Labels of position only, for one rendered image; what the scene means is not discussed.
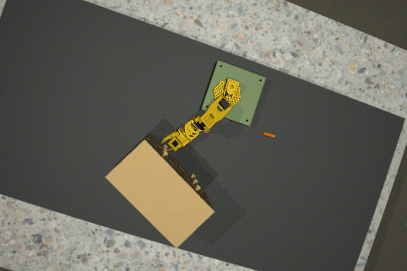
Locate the orange battery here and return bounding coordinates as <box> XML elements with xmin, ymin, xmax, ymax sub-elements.
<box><xmin>263</xmin><ymin>132</ymin><xmax>274</xmax><ymax>138</ymax></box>

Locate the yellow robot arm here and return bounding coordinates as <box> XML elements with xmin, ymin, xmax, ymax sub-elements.
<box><xmin>184</xmin><ymin>80</ymin><xmax>241</xmax><ymax>141</ymax></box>

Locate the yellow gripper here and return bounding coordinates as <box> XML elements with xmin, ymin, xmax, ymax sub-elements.
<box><xmin>161</xmin><ymin>127</ymin><xmax>191</xmax><ymax>151</ymax></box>

